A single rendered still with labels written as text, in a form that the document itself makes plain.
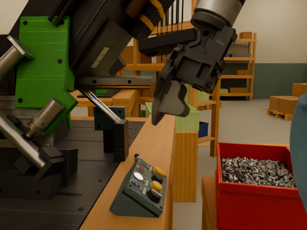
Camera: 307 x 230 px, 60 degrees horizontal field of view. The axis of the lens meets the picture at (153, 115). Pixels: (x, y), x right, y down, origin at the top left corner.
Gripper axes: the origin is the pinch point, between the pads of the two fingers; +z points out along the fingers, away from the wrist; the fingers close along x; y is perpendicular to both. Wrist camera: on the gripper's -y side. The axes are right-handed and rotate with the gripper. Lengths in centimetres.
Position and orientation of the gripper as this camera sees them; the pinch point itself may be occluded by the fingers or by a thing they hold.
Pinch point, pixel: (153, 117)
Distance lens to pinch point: 50.5
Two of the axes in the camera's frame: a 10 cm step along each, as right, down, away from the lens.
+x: 4.0, 0.9, 9.1
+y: 8.1, 4.3, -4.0
